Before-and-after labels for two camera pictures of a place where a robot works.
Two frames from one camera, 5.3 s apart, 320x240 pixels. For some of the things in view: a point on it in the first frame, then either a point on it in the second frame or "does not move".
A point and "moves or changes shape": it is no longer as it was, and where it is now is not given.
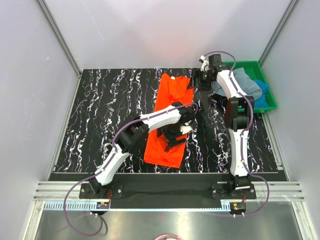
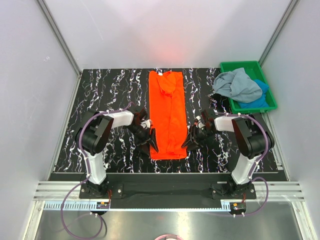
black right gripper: (196, 74) to (193, 145)
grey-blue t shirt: (246, 82) does not move
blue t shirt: (262, 102) does not move
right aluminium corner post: (285, 18) does not move
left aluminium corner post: (54, 27) does not move
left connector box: (102, 205) does not move
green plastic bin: (255, 71) does not move
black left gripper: (171, 140) to (148, 139)
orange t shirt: (172, 89) moves or changes shape
